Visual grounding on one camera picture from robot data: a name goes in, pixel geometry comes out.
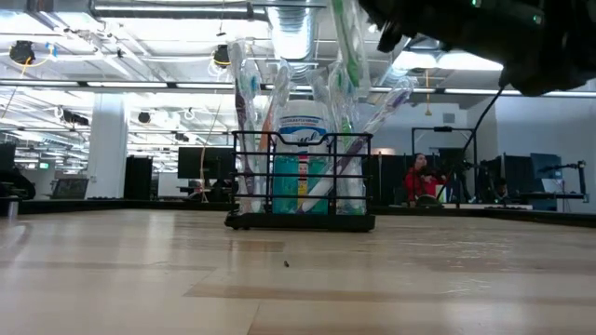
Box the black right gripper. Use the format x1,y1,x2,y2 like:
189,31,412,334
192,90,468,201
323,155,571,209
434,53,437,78
358,0,504,61

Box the green white bagged toothbrush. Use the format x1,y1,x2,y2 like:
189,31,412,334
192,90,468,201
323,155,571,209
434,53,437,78
331,0,373,99

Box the blue bagged toothbrush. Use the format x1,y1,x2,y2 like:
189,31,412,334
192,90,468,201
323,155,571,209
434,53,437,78
244,60,264,215

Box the blue mouthwash bottle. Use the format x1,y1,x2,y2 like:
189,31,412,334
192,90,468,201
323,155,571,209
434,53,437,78
271,154,301,216
306,154,331,216

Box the blue board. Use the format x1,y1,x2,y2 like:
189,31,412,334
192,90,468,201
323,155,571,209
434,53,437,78
530,152,563,211

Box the black monitor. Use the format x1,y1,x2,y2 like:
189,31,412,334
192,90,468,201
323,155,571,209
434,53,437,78
0,141,18,174
176,146,235,181

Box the black cabinet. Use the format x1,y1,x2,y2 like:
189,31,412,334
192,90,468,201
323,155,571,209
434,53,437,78
123,155,154,201

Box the dark laptop screen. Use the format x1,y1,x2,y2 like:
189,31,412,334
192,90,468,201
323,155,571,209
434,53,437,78
50,178,89,200

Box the silver ventilation duct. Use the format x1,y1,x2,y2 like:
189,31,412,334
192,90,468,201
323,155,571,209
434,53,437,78
267,0,327,85

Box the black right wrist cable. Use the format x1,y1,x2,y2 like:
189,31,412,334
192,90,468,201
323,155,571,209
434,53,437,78
435,86,508,202

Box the black ceiling cable reel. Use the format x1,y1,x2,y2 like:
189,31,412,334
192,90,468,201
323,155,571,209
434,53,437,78
8,39,37,66
212,43,233,67

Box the black wire caddy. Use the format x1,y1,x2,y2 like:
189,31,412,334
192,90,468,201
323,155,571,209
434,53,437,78
224,130,377,234

